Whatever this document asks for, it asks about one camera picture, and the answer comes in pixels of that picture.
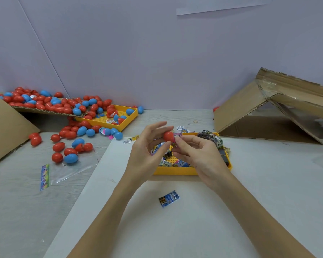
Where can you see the yellow plastic tray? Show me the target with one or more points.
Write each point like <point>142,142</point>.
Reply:
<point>175,171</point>

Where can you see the yellow tray under eggs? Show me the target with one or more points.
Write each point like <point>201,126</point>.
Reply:
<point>128,118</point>

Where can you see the brown cardboard sheet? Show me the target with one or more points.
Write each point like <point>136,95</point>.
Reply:
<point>40,111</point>

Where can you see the white paper sign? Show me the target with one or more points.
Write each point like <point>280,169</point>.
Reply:
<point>223,5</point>

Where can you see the torn flattened cardboard box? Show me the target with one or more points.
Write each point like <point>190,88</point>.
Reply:
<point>237,104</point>

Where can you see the person's left hand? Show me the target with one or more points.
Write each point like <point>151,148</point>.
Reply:
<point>142,158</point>

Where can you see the tall brown cardboard box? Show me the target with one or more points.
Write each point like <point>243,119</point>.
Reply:
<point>4,129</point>

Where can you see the blue packet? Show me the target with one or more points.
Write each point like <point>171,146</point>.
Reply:
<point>169,198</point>

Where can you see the person's left forearm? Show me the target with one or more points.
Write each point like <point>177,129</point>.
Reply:
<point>102,220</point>

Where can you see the single red plastic egg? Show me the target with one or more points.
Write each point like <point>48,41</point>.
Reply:
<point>168,136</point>

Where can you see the pile of plastic eggs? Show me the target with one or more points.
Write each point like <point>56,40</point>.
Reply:
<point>70,107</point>

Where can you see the person's right forearm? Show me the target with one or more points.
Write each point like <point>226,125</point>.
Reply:
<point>264,220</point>

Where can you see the clear bag with coloured label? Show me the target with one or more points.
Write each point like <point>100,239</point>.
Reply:
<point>70,172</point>

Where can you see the yellow label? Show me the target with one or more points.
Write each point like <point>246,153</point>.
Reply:
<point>226,152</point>

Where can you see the person's right hand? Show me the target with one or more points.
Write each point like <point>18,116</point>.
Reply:
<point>204,158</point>

